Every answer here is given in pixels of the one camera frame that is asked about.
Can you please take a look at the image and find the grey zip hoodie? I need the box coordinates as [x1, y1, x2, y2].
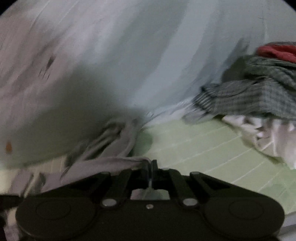
[0, 115, 153, 241]

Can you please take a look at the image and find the green checked bed sheet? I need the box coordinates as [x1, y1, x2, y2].
[1, 118, 295, 214]

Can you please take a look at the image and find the white garment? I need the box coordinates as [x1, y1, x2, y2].
[222, 115, 295, 170]

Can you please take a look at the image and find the light green carrot-print quilt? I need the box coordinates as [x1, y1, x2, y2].
[1, 1, 295, 168]

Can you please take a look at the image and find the grey plaid shirt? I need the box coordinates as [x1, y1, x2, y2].
[183, 56, 295, 123]

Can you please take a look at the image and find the red garment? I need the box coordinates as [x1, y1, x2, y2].
[256, 45, 296, 63]

